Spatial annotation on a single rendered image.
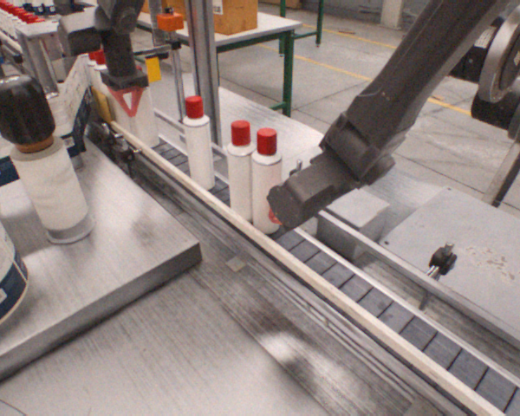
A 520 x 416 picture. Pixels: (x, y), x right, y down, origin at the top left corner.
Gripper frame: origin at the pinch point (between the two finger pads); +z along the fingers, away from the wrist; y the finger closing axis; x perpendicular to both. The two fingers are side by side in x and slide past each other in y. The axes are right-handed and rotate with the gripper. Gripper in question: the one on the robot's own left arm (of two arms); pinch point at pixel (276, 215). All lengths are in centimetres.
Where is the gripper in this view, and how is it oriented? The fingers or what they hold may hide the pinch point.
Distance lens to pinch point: 66.0
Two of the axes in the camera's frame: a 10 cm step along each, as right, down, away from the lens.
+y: -7.3, 4.2, -5.4
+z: -4.3, 3.3, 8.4
